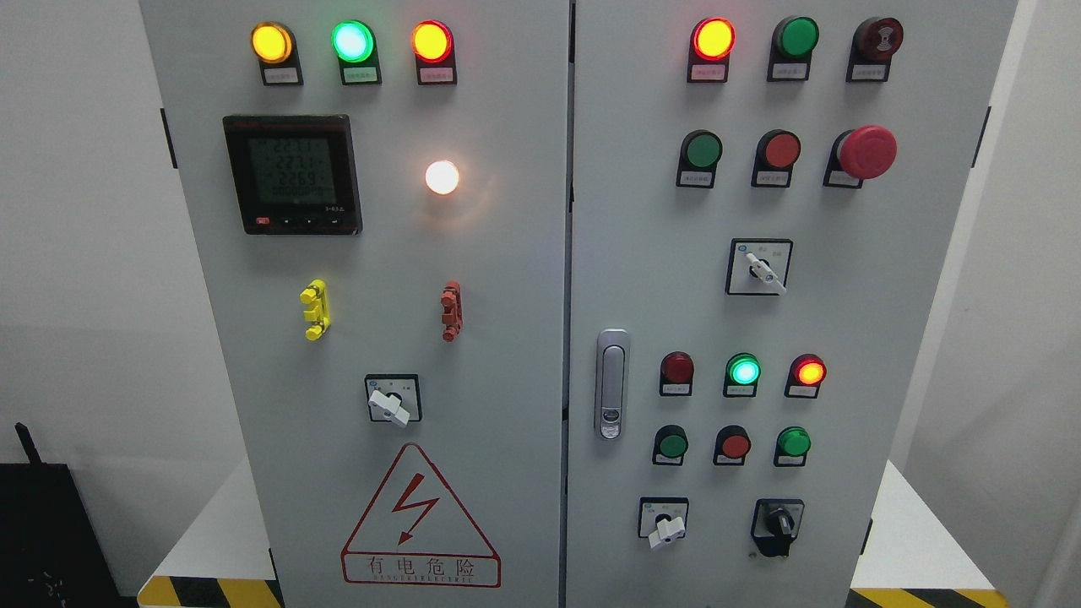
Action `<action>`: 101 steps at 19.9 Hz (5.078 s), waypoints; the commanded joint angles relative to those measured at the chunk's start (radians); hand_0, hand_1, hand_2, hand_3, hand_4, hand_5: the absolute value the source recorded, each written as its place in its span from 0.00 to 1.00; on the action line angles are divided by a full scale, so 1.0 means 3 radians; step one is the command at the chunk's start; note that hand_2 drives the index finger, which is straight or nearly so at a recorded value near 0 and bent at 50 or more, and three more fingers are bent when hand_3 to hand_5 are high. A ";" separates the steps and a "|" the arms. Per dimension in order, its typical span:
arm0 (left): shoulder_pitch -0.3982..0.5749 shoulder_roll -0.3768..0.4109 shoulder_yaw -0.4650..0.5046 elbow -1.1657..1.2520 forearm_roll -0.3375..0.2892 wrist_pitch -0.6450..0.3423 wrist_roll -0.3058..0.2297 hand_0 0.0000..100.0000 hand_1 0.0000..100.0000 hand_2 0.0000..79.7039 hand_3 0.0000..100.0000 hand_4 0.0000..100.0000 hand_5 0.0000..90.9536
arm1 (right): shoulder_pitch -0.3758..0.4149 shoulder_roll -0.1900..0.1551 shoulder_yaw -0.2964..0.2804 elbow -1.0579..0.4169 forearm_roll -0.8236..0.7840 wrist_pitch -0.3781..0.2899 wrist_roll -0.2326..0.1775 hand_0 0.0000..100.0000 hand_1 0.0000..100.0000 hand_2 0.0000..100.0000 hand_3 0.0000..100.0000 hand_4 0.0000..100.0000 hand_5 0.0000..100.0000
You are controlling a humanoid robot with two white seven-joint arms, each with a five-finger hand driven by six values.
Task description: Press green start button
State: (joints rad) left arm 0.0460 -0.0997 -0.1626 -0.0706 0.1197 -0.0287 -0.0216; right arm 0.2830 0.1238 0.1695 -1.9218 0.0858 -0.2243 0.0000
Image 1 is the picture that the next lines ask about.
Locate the black knob selector switch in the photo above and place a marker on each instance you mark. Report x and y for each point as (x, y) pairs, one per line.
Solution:
(775, 525)

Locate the red push button upper row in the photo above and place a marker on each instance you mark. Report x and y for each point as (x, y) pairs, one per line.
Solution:
(776, 154)

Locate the white glowing indicator lamp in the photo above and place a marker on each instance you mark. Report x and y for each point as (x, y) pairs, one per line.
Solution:
(442, 177)

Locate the green indicator lamp top right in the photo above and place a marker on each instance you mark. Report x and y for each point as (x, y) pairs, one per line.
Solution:
(791, 49)

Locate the red indicator lamp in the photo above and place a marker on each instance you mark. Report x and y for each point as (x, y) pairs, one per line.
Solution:
(806, 374)
(676, 374)

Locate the green indicator lamp top left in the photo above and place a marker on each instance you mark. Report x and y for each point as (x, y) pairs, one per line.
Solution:
(357, 52)

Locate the green push button lower left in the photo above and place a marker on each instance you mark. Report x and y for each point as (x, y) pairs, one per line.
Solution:
(670, 446)

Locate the red indicator lamp lower left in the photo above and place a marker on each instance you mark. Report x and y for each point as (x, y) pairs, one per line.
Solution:
(676, 374)

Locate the red-orange indicator lamp top right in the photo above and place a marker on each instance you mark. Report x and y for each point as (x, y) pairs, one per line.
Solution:
(709, 51)

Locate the dark red buzzer lamp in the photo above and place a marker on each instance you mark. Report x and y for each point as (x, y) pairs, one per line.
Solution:
(873, 45)

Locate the red electrical hazard warning sticker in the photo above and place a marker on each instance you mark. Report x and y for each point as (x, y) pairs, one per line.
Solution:
(416, 531)

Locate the green indicator lamp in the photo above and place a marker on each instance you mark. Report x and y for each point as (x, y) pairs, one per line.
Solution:
(742, 374)
(791, 49)
(357, 52)

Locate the red indicator lamp lower right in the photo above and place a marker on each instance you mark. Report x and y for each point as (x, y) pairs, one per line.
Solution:
(806, 374)

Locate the green push button lower right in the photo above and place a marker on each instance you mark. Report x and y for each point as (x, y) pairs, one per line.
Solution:
(792, 447)

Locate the red push button lower middle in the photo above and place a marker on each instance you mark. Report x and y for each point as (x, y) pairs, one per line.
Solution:
(732, 444)

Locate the silver cabinet door handle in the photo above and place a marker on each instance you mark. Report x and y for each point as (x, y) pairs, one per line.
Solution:
(610, 382)

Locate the red-orange indicator lamp top left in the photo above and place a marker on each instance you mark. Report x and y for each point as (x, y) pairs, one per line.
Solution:
(433, 45)

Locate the red emergency stop mushroom button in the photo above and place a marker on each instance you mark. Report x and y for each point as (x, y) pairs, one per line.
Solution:
(858, 155)

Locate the green push button upper row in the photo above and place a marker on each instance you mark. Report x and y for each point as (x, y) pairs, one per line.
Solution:
(699, 156)

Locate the red-orange indicator lamp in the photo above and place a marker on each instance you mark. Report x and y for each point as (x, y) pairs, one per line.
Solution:
(709, 51)
(433, 45)

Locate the white platform with hazard stripes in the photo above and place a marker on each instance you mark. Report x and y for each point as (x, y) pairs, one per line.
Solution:
(910, 560)

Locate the upper right rotary selector switch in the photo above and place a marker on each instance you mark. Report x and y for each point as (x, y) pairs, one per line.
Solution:
(758, 266)

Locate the red plastic terminal clip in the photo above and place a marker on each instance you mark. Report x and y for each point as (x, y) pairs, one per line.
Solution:
(452, 318)

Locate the black box with antenna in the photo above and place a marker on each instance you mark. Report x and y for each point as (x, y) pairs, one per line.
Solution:
(50, 556)

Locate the left door rotary selector switch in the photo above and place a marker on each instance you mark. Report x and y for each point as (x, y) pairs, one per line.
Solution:
(393, 398)

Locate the green indicator lamp lower middle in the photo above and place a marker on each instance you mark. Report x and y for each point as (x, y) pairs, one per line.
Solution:
(742, 374)

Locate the yellow indicator lamp top left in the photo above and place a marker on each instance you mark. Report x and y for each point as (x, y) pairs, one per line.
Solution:
(279, 62)

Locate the black digital power meter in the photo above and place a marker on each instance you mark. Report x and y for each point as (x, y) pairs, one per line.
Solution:
(294, 174)

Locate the yellow plastic terminal clip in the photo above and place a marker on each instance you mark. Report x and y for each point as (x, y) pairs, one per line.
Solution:
(316, 312)

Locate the grey electrical control cabinet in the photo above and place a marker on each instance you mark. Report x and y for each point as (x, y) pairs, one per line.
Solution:
(566, 123)

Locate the lower white rotary selector switch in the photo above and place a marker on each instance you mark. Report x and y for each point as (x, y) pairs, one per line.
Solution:
(662, 520)

